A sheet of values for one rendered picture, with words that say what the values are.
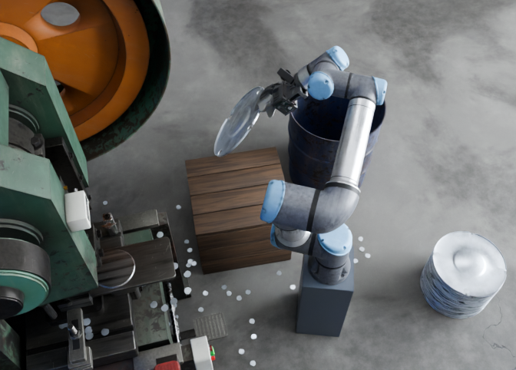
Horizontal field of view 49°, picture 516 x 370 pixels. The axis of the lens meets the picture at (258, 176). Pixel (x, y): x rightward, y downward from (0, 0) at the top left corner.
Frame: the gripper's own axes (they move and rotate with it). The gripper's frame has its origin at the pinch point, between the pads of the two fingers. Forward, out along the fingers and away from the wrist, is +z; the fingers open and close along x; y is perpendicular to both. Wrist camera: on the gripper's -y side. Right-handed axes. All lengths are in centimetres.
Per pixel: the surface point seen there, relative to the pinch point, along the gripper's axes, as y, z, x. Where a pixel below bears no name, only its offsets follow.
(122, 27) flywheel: 19, -11, -58
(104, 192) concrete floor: -25, 115, 8
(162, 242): 47, 27, -14
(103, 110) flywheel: 22, 16, -46
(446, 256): 21, -8, 100
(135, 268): 55, 32, -18
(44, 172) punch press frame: 69, -12, -67
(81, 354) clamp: 80, 42, -25
